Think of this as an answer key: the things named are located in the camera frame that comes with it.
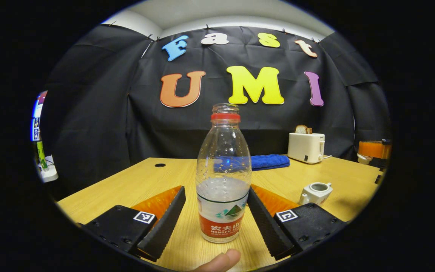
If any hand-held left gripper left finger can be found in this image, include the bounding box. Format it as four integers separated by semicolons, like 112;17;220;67
77;185;187;262

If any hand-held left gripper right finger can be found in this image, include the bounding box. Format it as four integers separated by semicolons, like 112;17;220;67
247;184;348;261

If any clear water bottle red label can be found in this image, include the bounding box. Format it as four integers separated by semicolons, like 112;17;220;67
196;103;253;243

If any white ceramic teacup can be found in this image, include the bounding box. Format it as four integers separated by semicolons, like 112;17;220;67
299;182;333;206

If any green bottle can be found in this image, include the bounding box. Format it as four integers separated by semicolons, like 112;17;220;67
36;141;48;170

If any blue folded towel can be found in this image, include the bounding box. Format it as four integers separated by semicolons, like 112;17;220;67
251;154;291;171

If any white toaster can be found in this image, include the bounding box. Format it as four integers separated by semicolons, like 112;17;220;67
287;132;325;164

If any white side desk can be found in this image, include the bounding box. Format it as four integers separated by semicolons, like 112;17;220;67
38;155;59;183

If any black backdrop cloth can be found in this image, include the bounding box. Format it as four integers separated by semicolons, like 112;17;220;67
38;26;392;197

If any computer monitor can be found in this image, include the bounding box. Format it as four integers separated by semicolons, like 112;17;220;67
31;90;48;142

